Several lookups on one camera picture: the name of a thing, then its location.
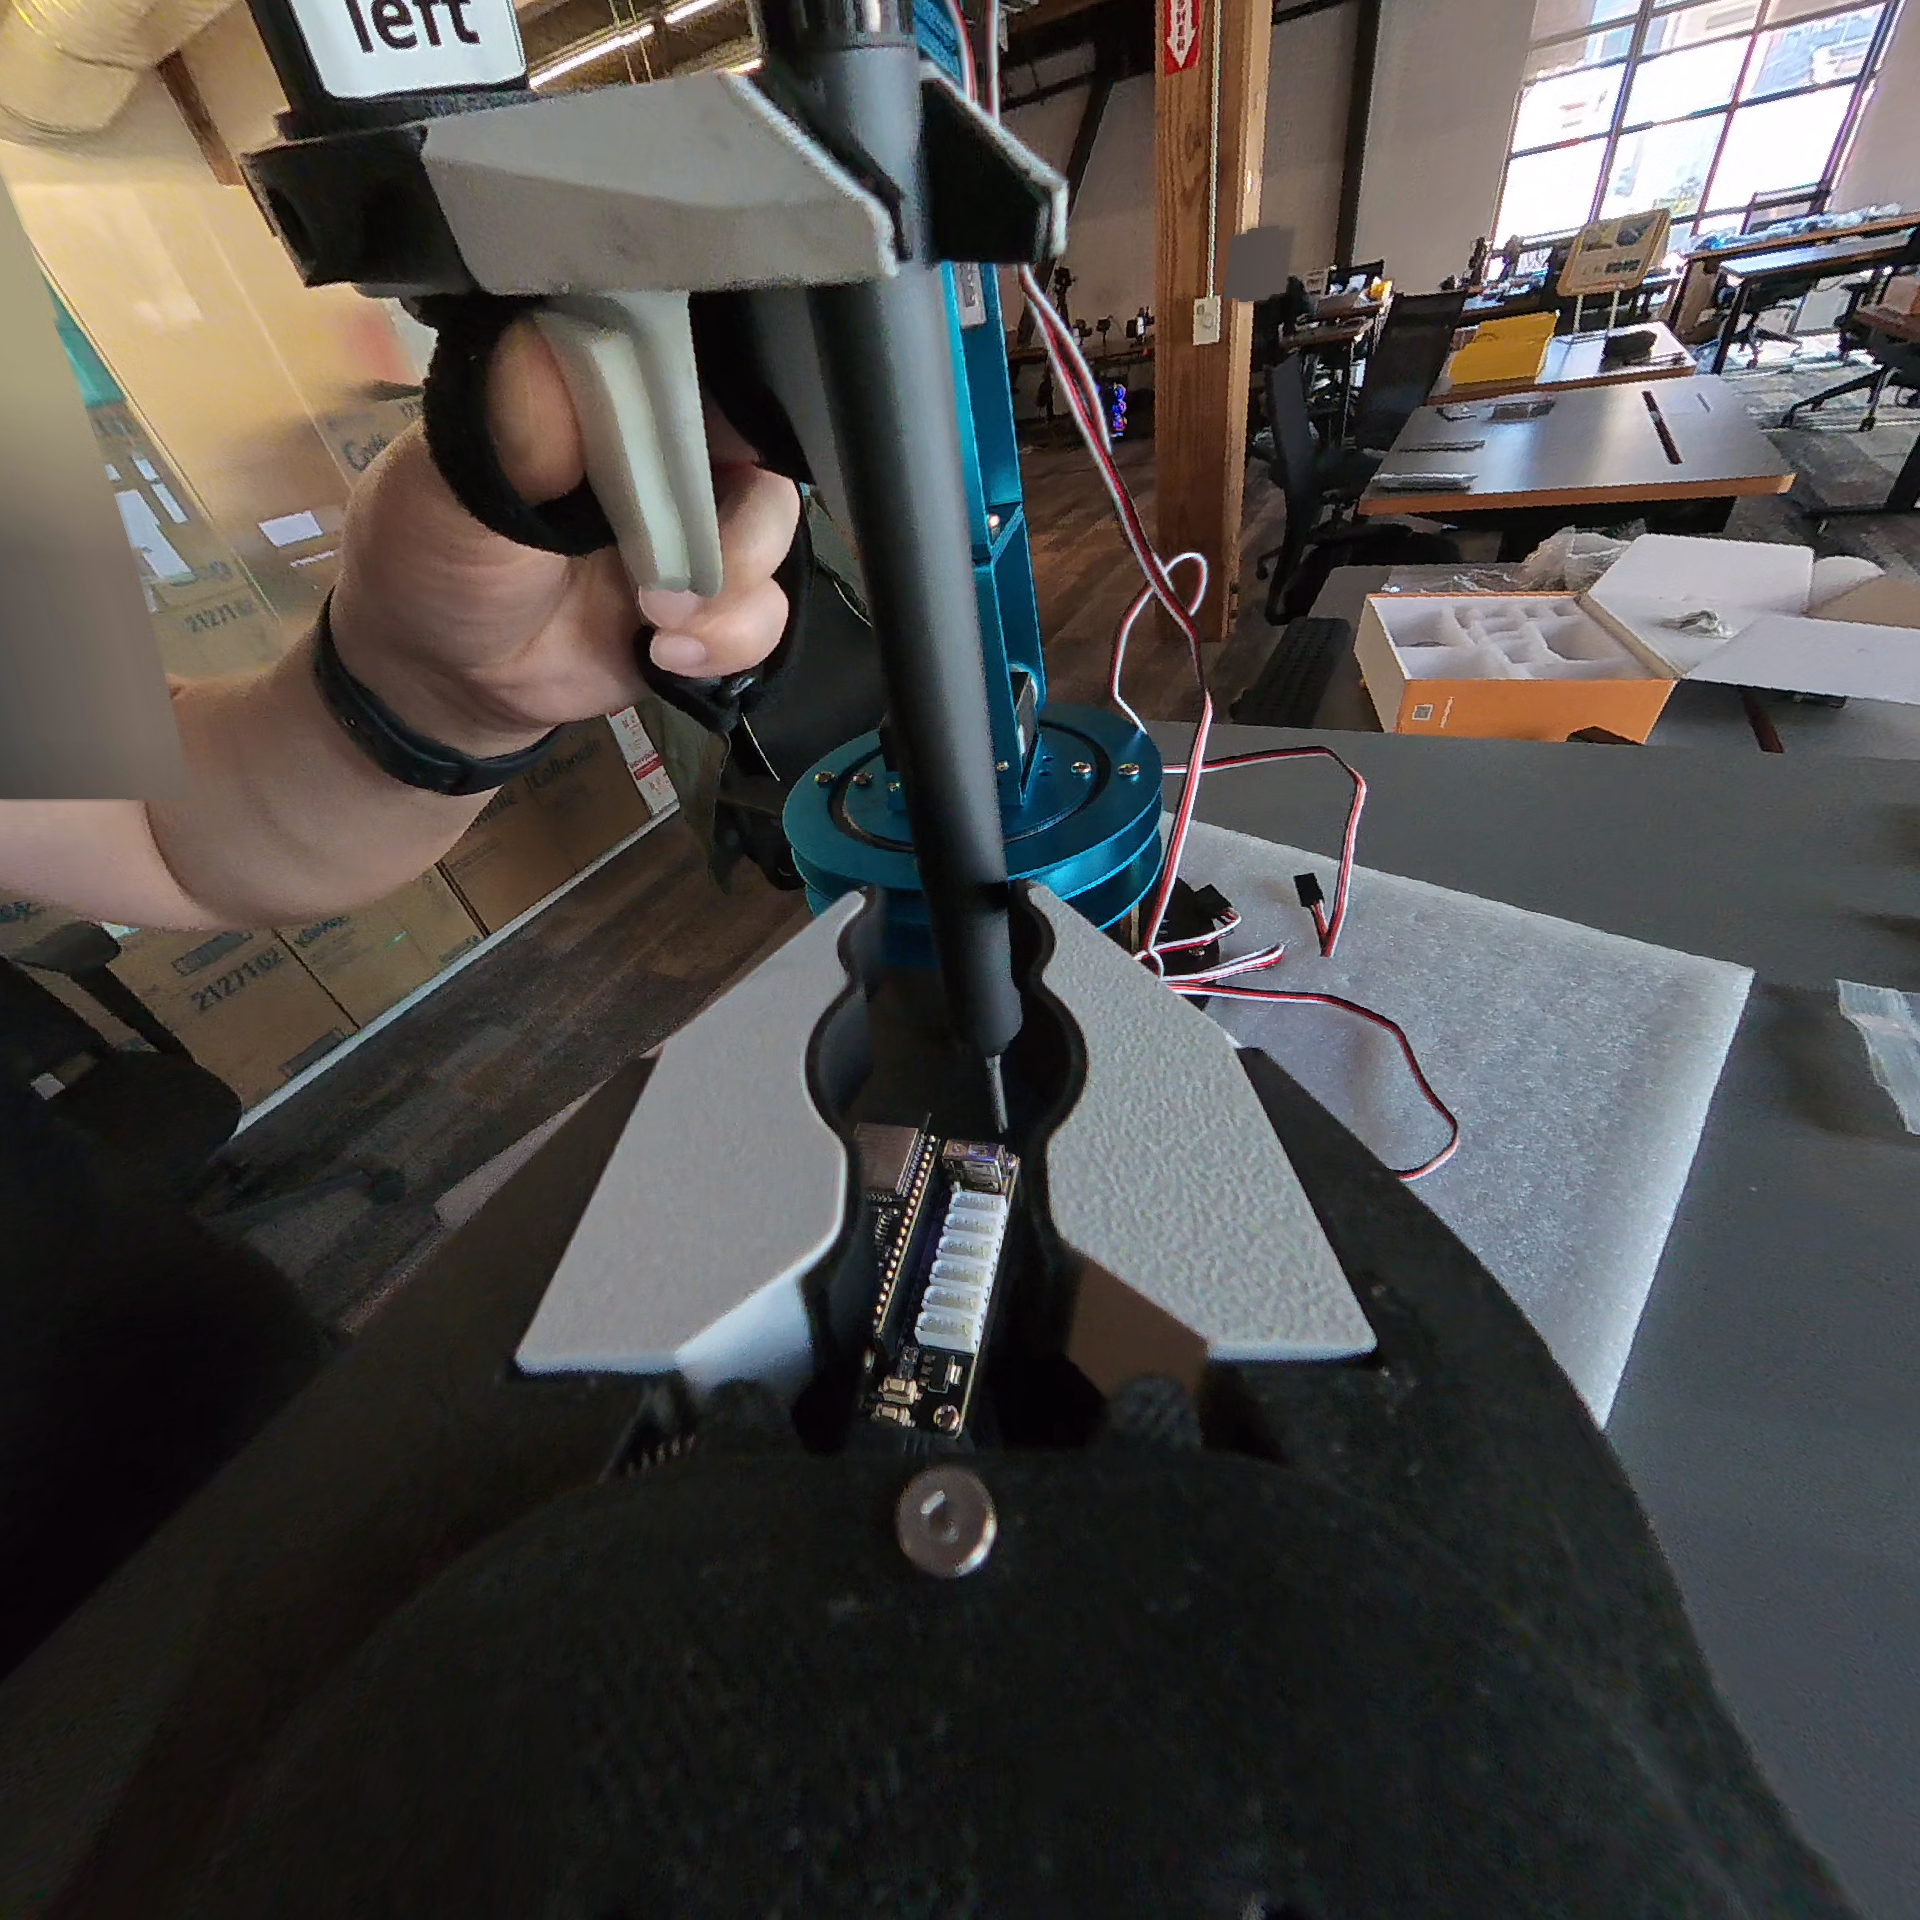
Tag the open orange cardboard box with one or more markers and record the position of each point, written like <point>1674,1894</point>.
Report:
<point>1800,727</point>

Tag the person's left forearm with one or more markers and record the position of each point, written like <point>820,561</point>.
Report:
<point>254,839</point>

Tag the person's left hand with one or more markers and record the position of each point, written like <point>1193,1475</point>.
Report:
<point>480,630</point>

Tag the wooden pillar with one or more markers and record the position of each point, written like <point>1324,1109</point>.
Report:
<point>1244,451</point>

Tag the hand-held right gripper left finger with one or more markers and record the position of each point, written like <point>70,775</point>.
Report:
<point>721,1200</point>

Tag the stack of cardboard boxes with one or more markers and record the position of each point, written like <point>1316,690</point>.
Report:
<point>299,974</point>

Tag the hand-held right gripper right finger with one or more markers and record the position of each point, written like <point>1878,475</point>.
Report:
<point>1201,1184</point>

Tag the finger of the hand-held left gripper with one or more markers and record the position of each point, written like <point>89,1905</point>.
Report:
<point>645,194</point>
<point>990,182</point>

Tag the black electric screwdriver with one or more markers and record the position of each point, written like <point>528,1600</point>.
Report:
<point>915,599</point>

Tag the black circuit board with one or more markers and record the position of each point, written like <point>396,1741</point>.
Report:
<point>931,1277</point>

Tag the standing sign board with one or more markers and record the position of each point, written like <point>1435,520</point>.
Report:
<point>1612,251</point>

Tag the person's black clothing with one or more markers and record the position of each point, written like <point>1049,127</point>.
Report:
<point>120,1425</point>

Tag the black wristband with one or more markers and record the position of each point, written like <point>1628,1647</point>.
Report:
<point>420,757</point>

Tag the white foam sheet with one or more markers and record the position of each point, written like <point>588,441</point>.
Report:
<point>1499,1126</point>

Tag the white ribbed duct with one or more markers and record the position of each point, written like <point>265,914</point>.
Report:
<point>89,77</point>

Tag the flat large clear bag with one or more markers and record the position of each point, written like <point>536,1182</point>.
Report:
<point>1881,1050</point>

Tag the blue toy robot arm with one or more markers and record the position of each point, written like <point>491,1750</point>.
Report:
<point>973,809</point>

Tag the white box lid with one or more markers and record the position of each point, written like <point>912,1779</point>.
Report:
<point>1770,630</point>

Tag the grey desk with orange edge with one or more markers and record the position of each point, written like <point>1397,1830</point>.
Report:
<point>1576,434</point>

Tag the black office chair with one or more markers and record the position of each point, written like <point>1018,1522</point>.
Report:
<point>1349,451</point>

